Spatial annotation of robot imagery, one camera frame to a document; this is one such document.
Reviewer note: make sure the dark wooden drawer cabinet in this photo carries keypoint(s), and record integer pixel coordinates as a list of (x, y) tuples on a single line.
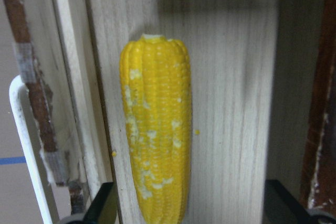
[(317, 190)]

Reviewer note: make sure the white drawer handle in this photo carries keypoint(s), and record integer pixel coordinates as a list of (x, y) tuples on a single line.
[(26, 142)]

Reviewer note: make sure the yellow toy corn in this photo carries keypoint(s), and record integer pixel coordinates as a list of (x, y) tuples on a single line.
[(155, 77)]

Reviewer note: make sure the light wood drawer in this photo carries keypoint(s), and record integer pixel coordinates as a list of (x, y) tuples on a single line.
[(252, 64)]

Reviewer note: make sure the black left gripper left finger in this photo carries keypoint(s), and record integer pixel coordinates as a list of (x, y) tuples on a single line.
[(103, 209)]

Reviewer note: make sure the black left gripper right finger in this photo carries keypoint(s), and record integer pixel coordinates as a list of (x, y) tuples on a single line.
[(281, 207)]

